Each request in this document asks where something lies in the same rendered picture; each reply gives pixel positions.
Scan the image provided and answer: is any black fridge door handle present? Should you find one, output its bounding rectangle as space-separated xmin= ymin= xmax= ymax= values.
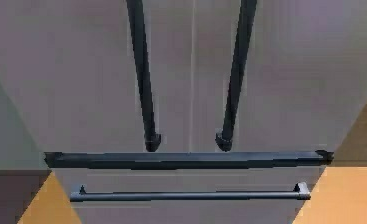
xmin=214 ymin=0 xmax=259 ymax=153
xmin=125 ymin=0 xmax=162 ymax=153

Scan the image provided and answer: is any wide black fridge bar handle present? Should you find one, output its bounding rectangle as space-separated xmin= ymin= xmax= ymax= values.
xmin=43 ymin=149 xmax=335 ymax=171

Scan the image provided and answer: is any thin grey fridge drawer handle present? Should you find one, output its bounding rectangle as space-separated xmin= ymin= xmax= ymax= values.
xmin=69 ymin=181 xmax=312 ymax=203

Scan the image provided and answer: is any grey fridge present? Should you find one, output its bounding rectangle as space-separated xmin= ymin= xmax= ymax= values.
xmin=0 ymin=0 xmax=367 ymax=224

